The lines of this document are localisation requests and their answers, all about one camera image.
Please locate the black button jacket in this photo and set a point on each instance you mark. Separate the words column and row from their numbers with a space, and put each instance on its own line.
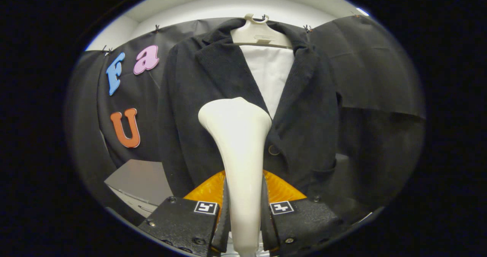
column 312, row 116

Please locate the black backdrop cloth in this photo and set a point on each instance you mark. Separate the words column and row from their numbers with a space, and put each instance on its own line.
column 380, row 78

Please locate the white garment steamer head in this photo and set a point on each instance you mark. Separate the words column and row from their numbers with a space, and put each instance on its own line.
column 239, row 142

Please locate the small ceiling light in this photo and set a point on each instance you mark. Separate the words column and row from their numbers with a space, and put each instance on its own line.
column 362, row 11

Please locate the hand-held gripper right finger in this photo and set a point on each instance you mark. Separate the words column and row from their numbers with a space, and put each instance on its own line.
column 266, row 226

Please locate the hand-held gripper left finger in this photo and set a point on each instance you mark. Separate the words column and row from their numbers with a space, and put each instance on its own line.
column 224, row 226

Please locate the white plastic hanger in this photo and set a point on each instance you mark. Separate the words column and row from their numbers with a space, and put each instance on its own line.
column 258, row 36

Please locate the grey drawer cabinet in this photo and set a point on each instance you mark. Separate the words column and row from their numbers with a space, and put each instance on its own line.
column 140, row 177

